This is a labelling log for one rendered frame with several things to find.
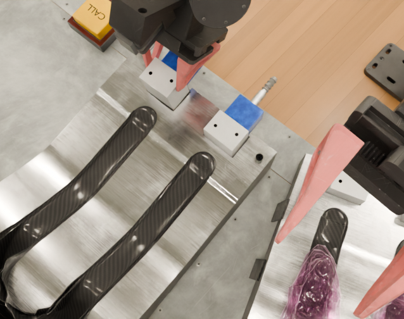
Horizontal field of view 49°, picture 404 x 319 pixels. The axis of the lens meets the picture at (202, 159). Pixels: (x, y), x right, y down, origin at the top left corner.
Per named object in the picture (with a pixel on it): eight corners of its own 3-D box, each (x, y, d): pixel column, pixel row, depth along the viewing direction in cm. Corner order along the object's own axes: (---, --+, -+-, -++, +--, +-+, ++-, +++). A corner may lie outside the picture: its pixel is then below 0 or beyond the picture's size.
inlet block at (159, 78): (202, 23, 66) (198, 3, 60) (229, 41, 65) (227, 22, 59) (147, 91, 64) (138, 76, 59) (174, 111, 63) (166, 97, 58)
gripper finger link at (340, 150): (354, 304, 23) (463, 176, 25) (252, 211, 25) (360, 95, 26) (327, 296, 30) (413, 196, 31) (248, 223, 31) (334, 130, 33)
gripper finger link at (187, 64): (177, 110, 57) (195, 52, 50) (135, 80, 59) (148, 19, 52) (207, 88, 61) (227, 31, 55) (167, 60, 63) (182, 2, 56)
